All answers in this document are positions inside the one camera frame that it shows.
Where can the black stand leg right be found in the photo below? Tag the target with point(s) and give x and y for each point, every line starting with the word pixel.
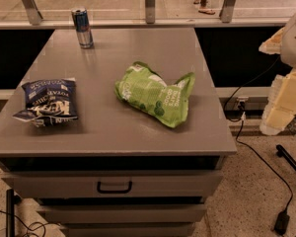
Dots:
pixel 282 152

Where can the black drawer handle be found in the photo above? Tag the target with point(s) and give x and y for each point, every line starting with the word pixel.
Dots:
pixel 114 188

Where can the grey drawer cabinet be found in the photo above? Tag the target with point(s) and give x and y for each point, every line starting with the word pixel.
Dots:
pixel 173 170

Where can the black stand leg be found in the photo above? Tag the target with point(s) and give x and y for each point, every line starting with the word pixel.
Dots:
pixel 11 200
pixel 282 152

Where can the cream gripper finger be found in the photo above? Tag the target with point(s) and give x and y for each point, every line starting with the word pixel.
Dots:
pixel 273 44
pixel 281 107

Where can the redbull can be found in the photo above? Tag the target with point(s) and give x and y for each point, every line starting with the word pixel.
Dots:
pixel 82 26

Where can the green rice chip bag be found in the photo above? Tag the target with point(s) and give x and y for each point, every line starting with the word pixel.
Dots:
pixel 145 90

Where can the blue potato chip bag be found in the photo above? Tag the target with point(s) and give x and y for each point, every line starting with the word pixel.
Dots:
pixel 48 102

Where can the wall power outlet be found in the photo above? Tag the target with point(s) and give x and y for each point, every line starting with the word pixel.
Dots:
pixel 241 103

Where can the metal window railing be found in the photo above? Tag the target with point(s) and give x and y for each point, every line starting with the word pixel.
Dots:
pixel 56 14

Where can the black stand leg left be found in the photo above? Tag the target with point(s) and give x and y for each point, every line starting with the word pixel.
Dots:
pixel 11 200

